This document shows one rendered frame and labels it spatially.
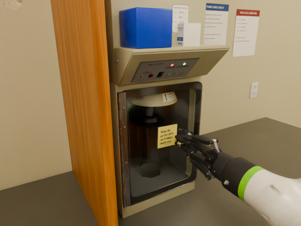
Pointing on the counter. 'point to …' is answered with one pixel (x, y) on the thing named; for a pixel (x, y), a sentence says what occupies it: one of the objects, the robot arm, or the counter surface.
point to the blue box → (146, 28)
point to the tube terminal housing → (193, 13)
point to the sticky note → (166, 136)
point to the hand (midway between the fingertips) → (184, 142)
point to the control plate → (157, 67)
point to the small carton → (188, 34)
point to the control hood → (129, 52)
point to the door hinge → (121, 147)
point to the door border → (124, 148)
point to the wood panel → (87, 101)
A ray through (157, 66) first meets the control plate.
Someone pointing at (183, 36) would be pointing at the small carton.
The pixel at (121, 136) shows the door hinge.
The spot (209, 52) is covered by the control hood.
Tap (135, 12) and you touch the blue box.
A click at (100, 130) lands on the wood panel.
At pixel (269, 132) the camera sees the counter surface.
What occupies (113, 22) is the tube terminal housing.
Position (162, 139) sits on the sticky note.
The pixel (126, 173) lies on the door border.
